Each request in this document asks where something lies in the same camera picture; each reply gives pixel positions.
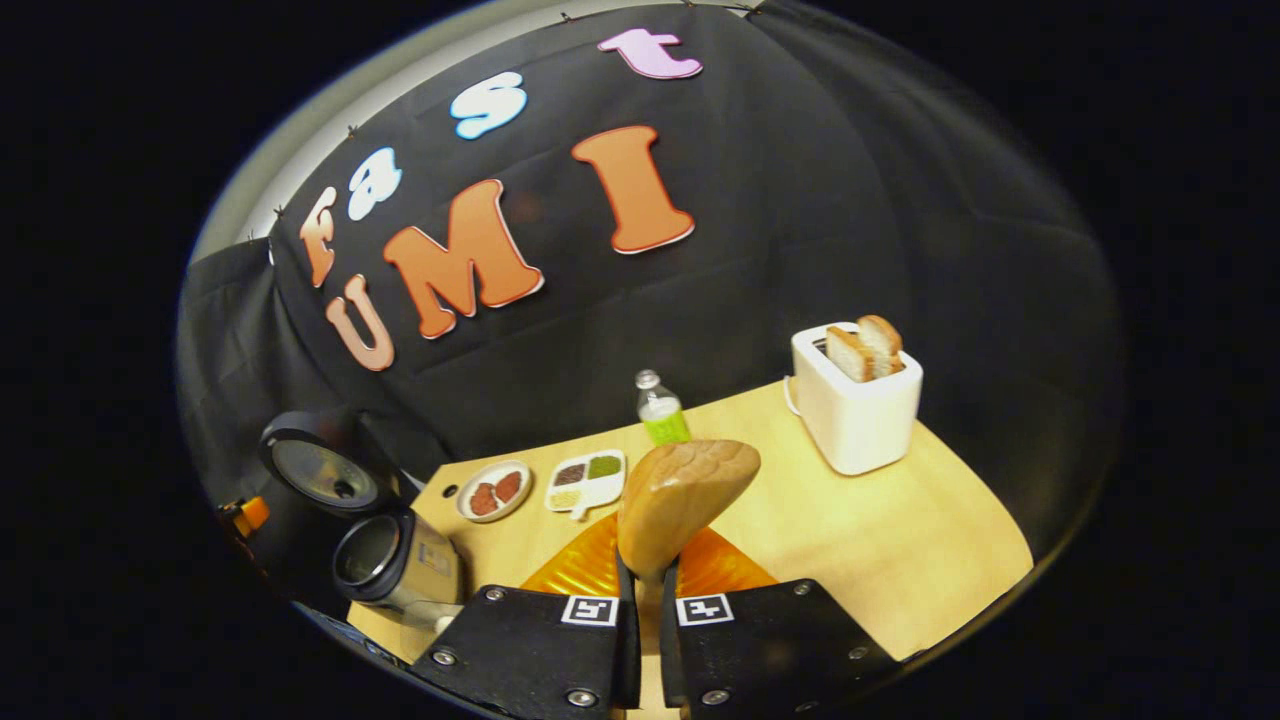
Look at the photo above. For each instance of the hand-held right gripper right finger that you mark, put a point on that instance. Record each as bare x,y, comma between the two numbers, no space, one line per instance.
770,650

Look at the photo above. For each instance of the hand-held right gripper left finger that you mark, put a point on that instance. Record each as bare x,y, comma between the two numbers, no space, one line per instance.
530,650

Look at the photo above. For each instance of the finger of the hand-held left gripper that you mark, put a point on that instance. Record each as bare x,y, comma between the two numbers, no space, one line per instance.
250,515

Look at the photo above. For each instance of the black rice cooker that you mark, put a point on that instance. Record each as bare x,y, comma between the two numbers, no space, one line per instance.
390,560

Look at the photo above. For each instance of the wooden spoon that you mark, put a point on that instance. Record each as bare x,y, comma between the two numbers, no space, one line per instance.
680,495

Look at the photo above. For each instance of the yellow bean pile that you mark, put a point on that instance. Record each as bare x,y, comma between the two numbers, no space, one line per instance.
565,498

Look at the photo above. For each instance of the round white plate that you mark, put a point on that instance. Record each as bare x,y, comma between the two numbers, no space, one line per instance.
468,505

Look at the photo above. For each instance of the red meat piece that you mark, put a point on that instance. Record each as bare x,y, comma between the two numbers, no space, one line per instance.
483,499
508,487

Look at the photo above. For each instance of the white divided dish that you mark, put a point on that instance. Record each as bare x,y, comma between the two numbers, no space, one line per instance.
605,490

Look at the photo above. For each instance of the dark bean pile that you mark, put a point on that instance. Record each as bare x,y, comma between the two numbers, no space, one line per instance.
570,474

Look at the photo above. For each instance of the green bean pile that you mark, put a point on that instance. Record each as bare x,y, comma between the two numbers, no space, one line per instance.
604,466

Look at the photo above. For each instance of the white toaster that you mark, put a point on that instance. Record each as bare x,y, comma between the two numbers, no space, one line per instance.
860,420

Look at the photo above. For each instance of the green label bottle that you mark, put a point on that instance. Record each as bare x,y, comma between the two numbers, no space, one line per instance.
664,420

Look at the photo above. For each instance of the bread slice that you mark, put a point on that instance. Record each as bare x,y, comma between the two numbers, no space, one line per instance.
848,355
885,340

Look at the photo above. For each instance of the black backdrop cloth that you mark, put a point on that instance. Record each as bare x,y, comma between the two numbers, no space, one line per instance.
800,220

